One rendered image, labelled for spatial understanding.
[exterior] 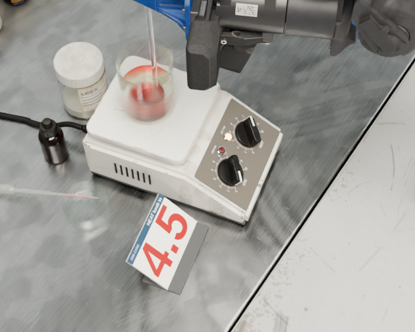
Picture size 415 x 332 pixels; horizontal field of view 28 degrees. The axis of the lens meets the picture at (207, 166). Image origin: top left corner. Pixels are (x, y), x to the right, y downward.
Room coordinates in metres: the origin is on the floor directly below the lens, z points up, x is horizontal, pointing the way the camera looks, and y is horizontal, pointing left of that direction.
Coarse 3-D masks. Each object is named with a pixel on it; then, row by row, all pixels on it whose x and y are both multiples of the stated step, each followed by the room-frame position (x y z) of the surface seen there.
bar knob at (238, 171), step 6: (234, 156) 0.50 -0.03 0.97; (222, 162) 0.50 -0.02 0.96; (228, 162) 0.50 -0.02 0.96; (234, 162) 0.50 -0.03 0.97; (222, 168) 0.49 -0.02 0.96; (228, 168) 0.50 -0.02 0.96; (234, 168) 0.49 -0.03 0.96; (240, 168) 0.49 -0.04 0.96; (222, 174) 0.49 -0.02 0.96; (228, 174) 0.49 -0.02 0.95; (234, 174) 0.48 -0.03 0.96; (240, 174) 0.48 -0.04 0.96; (222, 180) 0.48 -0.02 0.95; (228, 180) 0.48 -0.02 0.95; (234, 180) 0.48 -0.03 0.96; (240, 180) 0.48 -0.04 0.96
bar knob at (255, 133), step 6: (246, 120) 0.55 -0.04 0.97; (252, 120) 0.55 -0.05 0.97; (240, 126) 0.55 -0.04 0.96; (246, 126) 0.55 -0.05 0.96; (252, 126) 0.55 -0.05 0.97; (240, 132) 0.54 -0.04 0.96; (246, 132) 0.54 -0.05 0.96; (252, 132) 0.54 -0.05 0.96; (258, 132) 0.54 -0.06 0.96; (240, 138) 0.54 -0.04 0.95; (246, 138) 0.54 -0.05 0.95; (252, 138) 0.53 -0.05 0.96; (258, 138) 0.53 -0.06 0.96; (246, 144) 0.53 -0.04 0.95; (252, 144) 0.53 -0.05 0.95
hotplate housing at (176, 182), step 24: (216, 120) 0.55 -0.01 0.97; (264, 120) 0.57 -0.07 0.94; (96, 144) 0.52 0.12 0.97; (96, 168) 0.52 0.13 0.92; (120, 168) 0.50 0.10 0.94; (144, 168) 0.49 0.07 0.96; (168, 168) 0.49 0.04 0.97; (192, 168) 0.49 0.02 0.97; (168, 192) 0.48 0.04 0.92; (192, 192) 0.47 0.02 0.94; (216, 192) 0.47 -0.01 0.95; (240, 216) 0.45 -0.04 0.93
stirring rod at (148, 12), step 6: (150, 12) 0.57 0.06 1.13; (150, 18) 0.57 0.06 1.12; (150, 24) 0.57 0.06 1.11; (150, 30) 0.57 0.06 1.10; (150, 36) 0.57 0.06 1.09; (150, 42) 0.57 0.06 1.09; (150, 48) 0.57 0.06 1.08; (150, 54) 0.57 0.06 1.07; (156, 66) 0.57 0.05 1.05; (156, 72) 0.57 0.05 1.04; (156, 78) 0.57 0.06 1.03
